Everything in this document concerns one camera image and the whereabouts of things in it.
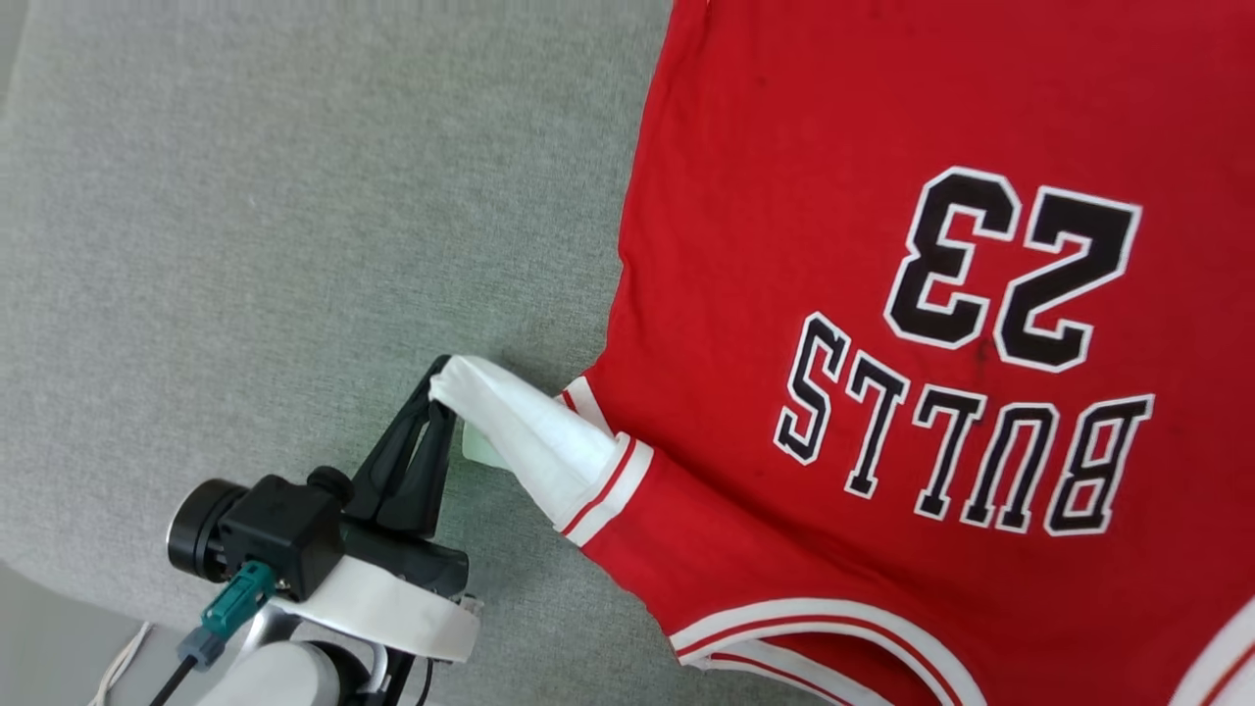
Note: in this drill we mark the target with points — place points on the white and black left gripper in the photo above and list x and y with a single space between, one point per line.
402 598

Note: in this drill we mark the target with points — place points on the red Bulls 23 jersey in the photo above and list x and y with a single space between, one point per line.
784 196

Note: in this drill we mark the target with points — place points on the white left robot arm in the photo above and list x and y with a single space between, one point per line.
275 681

